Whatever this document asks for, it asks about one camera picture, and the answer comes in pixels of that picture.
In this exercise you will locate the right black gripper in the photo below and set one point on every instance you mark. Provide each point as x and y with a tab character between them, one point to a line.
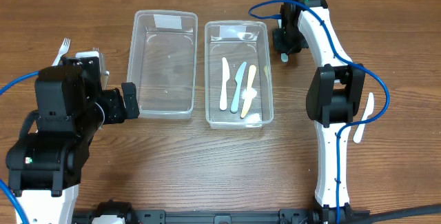
287	43

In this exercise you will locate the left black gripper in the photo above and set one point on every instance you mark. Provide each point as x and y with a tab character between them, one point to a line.
117	105

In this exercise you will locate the thick handled metal fork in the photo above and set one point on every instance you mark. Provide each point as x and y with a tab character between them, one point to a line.
104	79

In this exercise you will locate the yellow plastic knife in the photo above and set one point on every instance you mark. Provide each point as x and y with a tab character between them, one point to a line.
251	73

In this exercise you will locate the light blue plastic knife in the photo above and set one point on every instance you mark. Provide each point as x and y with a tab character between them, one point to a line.
238	80

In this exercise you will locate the white plastic knife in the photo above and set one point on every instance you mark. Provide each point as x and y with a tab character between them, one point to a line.
225	79
368	111

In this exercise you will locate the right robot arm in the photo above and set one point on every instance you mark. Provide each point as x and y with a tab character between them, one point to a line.
333	98

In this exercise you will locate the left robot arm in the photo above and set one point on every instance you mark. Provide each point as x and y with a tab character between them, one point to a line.
46	162

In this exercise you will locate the right clear plastic container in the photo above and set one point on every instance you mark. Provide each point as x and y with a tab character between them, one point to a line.
237	41

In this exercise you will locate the clear plastic container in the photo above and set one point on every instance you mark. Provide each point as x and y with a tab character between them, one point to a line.
162	63
237	41

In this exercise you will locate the left clear plastic container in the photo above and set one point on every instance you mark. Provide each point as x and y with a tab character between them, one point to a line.
162	63

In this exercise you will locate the light blue plastic fork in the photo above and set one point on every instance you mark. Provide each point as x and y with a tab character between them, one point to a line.
65	46

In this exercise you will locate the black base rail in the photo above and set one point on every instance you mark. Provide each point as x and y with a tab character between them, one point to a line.
123	212

